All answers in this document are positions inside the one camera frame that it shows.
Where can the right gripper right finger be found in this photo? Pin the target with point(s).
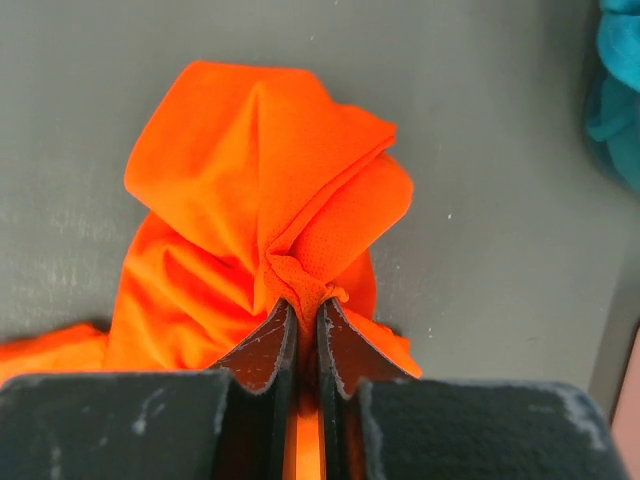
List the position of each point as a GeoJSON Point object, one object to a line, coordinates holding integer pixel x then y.
{"type": "Point", "coordinates": [378, 422]}

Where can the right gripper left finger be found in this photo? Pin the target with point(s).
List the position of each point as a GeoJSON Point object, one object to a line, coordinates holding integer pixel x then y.
{"type": "Point", "coordinates": [234, 420]}

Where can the orange t shirt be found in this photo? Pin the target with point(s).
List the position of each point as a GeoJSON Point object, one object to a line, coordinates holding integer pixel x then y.
{"type": "Point", "coordinates": [260, 188]}

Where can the pink divided tray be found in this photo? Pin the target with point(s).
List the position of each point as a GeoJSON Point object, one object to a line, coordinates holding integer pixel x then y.
{"type": "Point", "coordinates": [625, 425]}

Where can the turquoise t shirt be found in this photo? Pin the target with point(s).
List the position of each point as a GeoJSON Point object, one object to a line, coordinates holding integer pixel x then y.
{"type": "Point", "coordinates": [612, 107]}

